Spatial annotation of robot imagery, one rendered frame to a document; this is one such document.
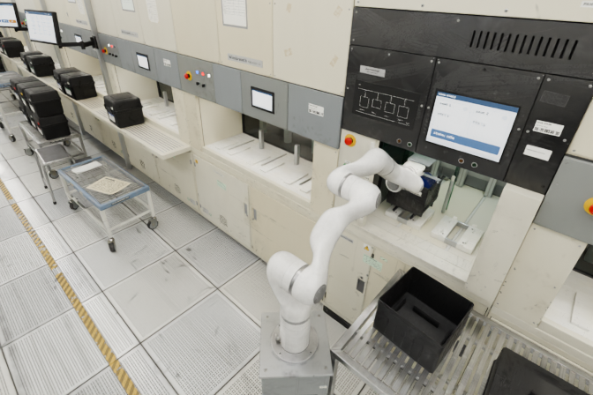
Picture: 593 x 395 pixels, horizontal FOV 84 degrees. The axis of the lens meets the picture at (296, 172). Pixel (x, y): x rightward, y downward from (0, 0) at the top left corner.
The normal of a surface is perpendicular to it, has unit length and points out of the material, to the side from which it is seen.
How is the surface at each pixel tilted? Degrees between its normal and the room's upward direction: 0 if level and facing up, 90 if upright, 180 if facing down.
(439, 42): 90
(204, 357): 0
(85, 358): 0
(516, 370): 0
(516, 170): 90
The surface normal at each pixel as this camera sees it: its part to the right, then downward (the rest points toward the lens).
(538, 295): -0.67, 0.35
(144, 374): 0.03, -0.87
